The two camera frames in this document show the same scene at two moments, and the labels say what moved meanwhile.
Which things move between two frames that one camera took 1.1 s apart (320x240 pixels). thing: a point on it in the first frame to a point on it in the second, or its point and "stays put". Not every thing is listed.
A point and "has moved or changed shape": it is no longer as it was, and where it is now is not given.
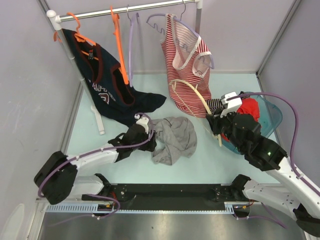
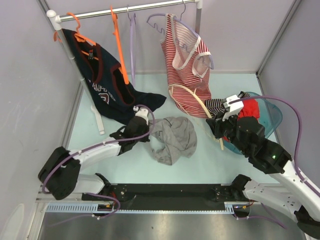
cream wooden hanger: x=172 y=83 has moved or changed shape
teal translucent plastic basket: x=270 y=119 stays put
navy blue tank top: x=112 y=94 stays put
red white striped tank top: x=188 y=64 stays put
